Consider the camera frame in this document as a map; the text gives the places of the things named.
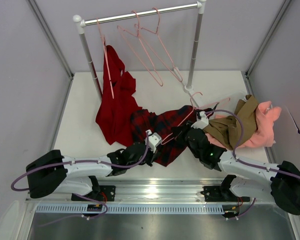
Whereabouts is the red plaid skirt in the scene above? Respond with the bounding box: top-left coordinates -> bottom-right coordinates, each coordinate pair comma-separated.
130,105 -> 199,167

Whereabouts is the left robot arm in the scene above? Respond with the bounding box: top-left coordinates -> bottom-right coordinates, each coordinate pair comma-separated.
26,142 -> 158,199

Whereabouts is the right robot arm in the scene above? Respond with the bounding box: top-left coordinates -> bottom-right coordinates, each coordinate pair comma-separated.
172,122 -> 300,216

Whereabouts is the pink hanger holding dress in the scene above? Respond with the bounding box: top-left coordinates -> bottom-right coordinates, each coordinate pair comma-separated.
96,18 -> 115,99

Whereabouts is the brown garment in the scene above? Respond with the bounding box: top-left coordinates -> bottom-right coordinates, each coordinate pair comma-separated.
203,94 -> 259,150

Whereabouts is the red dress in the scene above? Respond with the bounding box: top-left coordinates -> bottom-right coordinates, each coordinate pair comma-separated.
95,45 -> 142,147

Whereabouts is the pink garment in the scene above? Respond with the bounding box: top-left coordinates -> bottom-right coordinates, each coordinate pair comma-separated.
207,101 -> 282,148

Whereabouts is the white clothes rack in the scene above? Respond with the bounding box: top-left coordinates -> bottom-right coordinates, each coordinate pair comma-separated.
72,0 -> 206,106

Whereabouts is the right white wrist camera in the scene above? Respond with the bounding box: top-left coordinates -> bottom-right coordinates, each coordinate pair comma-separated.
191,110 -> 209,130

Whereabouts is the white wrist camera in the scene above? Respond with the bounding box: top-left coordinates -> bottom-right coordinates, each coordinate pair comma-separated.
145,129 -> 162,153
191,110 -> 209,130

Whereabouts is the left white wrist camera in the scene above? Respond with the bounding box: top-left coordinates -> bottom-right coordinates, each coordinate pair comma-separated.
145,129 -> 162,153

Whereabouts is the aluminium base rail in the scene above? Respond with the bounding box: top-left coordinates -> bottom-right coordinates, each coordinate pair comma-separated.
24,177 -> 276,205

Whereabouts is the white slotted cable duct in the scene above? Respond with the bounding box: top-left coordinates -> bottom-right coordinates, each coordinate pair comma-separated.
34,203 -> 255,215

